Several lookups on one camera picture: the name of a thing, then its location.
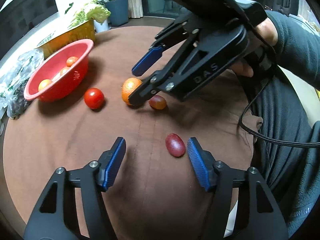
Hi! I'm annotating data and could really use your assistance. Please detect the plastic bag of vegetables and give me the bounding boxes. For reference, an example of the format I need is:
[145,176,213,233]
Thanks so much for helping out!
[1,49,44,119]

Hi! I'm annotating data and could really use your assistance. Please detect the small orange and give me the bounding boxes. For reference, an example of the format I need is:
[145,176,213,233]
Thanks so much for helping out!
[60,67,70,76]

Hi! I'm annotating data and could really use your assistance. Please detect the person dark grey clothing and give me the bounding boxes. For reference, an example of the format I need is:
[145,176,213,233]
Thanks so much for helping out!
[238,11,319,235]

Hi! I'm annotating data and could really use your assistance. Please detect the red grape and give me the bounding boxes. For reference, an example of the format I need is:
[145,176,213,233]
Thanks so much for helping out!
[165,133,186,158]
[148,95,167,110]

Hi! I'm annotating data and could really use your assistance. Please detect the black wall television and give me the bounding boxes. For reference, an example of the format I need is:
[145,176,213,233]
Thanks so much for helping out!
[1,0,57,57]

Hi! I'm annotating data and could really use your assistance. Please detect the red plastic basin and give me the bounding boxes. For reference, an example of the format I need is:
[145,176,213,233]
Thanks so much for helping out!
[24,39,94,102]

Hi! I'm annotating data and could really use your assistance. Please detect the brown round tablecloth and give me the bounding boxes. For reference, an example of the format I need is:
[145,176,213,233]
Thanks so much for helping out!
[4,26,253,239]

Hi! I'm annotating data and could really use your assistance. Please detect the light orange round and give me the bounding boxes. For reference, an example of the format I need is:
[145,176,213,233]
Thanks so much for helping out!
[38,79,53,92]

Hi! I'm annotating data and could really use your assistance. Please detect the person right hand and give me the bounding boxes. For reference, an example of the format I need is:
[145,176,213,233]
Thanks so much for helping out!
[230,18,278,77]

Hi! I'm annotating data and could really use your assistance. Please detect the napa cabbage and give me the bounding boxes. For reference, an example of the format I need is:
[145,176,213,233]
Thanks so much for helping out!
[66,0,111,29]

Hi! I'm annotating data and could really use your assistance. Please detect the black cable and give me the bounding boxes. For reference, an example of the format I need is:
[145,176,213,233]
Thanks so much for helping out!
[220,0,320,149]

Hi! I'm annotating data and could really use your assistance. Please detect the red tomato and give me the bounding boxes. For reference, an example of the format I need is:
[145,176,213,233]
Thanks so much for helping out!
[84,88,105,109]

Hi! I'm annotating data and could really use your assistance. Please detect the dark orange top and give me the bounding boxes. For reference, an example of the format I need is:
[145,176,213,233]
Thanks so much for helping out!
[66,56,79,67]

